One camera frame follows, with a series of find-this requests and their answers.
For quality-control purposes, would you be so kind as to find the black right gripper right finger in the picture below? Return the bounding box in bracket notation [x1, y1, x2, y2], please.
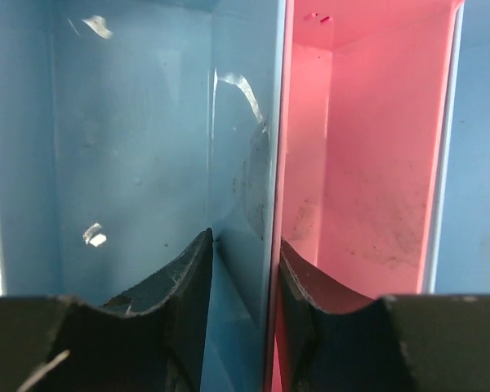
[276, 243, 490, 391]

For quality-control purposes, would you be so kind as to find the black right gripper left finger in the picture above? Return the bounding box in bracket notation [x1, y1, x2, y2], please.
[0, 229, 213, 391]

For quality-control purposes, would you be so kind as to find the pink plastic bin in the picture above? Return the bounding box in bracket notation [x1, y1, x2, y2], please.
[271, 1, 461, 391]

